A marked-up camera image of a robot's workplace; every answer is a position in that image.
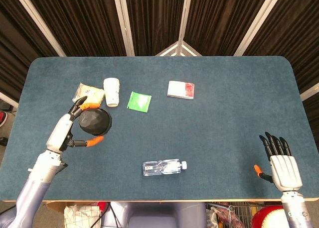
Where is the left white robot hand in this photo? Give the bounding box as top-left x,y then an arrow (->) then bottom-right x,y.
46,96 -> 105,154

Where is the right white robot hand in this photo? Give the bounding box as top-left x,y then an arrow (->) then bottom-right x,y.
254,131 -> 304,192

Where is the black faceted bowl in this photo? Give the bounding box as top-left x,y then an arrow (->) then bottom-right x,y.
78,108 -> 113,136

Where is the white paper cup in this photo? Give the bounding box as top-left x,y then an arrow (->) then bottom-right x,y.
103,78 -> 121,107

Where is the red and white ball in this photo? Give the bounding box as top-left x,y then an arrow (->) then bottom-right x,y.
250,205 -> 291,228

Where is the yellow snack packet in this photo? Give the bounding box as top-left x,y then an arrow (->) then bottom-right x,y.
72,82 -> 105,107

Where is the brown cardboard box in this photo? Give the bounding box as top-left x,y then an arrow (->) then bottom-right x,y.
42,201 -> 110,228

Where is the blue felt table cover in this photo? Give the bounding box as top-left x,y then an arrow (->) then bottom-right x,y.
0,55 -> 319,203

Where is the white checked cloth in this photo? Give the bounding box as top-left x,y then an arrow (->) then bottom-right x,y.
64,205 -> 102,228

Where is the green sachet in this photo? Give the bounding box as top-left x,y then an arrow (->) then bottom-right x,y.
127,91 -> 153,113

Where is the dark brown curtain panel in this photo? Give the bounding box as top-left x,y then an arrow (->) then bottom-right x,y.
0,0 -> 60,103
124,0 -> 187,57
23,0 -> 128,57
184,0 -> 272,57

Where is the clear plastic water bottle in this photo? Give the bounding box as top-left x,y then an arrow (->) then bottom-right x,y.
142,158 -> 188,176

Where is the lavender robot torso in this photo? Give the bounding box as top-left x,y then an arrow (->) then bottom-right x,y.
101,201 -> 207,228

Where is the red and white packet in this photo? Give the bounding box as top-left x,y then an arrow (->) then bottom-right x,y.
166,80 -> 195,100

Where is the white frame bar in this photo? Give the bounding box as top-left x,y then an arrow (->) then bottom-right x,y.
300,82 -> 319,102
0,91 -> 19,109

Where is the metal wire basket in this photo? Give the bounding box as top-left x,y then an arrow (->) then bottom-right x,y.
205,202 -> 285,228

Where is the black floor cable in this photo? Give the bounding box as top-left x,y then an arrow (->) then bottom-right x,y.
91,202 -> 112,228

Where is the white partition post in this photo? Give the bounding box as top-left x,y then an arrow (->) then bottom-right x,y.
11,0 -> 67,57
112,0 -> 135,57
156,0 -> 202,57
233,0 -> 285,57

